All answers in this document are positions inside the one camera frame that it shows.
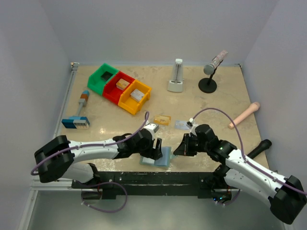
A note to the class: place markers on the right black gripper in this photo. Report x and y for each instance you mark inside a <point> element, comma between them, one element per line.
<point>186,144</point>

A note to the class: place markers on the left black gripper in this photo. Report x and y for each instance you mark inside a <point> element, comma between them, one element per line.
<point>154,150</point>

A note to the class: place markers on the green card holder wallet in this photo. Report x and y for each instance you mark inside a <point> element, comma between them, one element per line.
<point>164,161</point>

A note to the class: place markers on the white VIP card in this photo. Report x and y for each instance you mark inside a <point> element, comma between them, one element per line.
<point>182,125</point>

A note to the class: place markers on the gold VIP card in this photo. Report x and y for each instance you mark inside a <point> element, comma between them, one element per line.
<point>156,119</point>
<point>164,120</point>

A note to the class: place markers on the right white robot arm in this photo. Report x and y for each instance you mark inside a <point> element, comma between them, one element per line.
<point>283,195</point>

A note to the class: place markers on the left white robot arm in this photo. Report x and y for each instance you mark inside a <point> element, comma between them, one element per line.
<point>62,158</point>

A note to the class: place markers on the card stack in yellow bin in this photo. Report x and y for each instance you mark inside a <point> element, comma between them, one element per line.
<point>137,95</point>

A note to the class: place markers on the card stack in red bin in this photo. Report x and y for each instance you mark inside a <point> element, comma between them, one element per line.
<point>122,84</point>

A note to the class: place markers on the yellow plastic bin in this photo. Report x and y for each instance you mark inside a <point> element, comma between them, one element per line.
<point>129,104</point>

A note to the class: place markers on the white metronome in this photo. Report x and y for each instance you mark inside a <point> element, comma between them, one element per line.
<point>175,84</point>

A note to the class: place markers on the black microphone stand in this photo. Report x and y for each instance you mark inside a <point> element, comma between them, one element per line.
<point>208,85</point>

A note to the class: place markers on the red plastic bin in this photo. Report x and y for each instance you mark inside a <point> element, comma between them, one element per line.
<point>111,91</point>

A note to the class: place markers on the toy block hammer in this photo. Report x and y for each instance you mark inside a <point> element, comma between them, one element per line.
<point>76,121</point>

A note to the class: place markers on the grey glitter microphone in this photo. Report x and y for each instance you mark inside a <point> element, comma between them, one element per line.
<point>214,62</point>

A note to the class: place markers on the black item in green bin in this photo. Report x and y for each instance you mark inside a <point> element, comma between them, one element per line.
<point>106,76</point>

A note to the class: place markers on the green plastic bin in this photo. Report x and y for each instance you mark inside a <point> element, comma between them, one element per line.
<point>95,83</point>

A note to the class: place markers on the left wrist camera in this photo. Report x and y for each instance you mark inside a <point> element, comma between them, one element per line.
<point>152,128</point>

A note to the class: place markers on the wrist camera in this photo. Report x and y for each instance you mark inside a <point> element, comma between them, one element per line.
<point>152,128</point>
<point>192,124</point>

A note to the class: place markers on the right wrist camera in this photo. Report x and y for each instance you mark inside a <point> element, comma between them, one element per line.
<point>192,124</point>

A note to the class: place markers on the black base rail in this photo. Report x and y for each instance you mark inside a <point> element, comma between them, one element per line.
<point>199,184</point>

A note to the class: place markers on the aluminium frame rail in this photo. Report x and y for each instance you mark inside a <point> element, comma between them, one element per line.
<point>30,203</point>

